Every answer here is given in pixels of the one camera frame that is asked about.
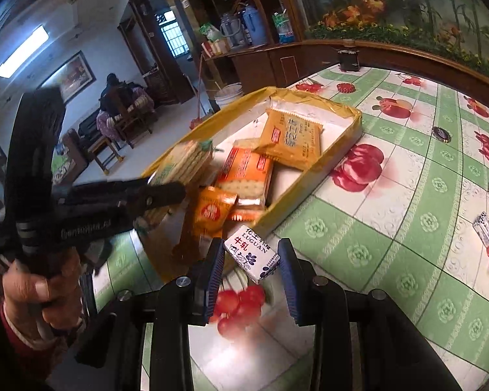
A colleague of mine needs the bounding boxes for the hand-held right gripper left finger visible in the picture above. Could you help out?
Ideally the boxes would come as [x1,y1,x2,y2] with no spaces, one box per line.
[75,237,227,391]

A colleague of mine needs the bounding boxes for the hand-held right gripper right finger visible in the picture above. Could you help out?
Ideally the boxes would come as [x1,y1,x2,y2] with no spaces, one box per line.
[277,237,461,391]

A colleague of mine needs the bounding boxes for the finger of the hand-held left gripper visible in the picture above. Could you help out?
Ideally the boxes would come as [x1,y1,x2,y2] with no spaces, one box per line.
[118,179,187,229]

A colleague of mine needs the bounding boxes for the yellow green cracker pack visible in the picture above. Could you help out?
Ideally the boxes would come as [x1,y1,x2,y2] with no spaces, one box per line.
[134,206,176,233]
[147,140,215,196]

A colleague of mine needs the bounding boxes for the small orange snack packet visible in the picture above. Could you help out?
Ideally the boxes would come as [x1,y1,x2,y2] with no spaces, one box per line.
[179,186,238,261]

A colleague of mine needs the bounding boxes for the orange red cracker pack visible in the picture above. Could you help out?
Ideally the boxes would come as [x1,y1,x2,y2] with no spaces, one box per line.
[214,147,274,223]

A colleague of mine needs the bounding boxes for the orange cheese cracker packet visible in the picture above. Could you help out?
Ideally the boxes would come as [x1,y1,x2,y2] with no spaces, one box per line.
[253,108,324,171]

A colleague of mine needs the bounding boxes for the white tray with yellow tape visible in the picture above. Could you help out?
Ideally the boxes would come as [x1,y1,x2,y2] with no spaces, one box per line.
[141,86,363,282]

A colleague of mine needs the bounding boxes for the person's left forearm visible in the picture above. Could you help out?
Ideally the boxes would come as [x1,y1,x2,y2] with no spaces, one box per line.
[0,293,86,391]

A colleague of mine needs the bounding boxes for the person's left hand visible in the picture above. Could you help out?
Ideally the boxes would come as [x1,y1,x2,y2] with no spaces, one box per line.
[2,252,86,331]

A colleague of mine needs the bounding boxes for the wooden stool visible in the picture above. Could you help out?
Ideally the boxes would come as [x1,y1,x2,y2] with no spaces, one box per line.
[87,134,121,176]

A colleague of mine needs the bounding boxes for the red broom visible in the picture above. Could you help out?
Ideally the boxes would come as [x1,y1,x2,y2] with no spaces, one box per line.
[189,55,213,130]

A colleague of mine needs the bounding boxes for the wooden chair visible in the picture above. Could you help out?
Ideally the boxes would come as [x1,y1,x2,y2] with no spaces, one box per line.
[106,85,153,149]

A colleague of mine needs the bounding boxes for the ceiling light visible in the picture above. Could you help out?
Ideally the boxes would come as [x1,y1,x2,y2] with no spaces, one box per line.
[0,24,50,78]

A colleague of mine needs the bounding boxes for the white plastic bucket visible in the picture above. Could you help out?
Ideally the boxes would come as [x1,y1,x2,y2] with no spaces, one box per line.
[214,82,245,109]

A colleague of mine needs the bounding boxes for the tall wooden display cabinet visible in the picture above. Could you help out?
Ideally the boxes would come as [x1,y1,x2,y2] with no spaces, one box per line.
[118,0,192,107]

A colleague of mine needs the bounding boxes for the green fruit print tablecloth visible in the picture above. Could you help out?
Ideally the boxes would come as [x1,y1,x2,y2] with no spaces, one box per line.
[94,63,489,391]

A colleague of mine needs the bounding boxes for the red yellow box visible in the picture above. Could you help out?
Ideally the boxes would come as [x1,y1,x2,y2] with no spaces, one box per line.
[201,40,233,57]

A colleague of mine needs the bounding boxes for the barred window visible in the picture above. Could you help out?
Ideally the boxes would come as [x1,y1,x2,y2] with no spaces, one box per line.
[160,10,190,60]

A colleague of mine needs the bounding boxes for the green white bag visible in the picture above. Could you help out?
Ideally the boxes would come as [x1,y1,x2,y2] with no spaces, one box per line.
[199,22,223,43]

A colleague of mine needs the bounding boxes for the grey thermos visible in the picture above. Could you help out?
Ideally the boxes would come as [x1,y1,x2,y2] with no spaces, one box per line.
[220,12,247,47]

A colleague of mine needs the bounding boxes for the blue thermos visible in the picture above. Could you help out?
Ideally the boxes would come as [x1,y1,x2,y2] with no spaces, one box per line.
[240,3,268,45]

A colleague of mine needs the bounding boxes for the dark glass bottle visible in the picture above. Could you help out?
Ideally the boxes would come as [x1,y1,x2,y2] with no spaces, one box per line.
[337,38,361,73]

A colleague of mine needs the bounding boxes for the glass panel with artificial flowers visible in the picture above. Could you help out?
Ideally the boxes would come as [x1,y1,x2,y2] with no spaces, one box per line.
[285,0,489,86]

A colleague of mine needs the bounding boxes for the framed wall painting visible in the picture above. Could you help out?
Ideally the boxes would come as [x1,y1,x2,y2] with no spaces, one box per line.
[45,51,96,104]

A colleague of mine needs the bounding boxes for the wooden wall cabinet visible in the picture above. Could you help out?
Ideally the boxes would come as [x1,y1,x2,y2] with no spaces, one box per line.
[200,41,489,110]

